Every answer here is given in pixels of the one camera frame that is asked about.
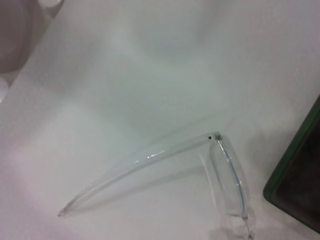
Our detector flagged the clear transparent glasses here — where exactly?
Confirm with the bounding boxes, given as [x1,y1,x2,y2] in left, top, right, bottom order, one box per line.
[57,129,258,240]

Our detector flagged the green glasses case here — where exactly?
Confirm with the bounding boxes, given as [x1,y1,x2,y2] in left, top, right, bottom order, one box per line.
[262,94,320,232]

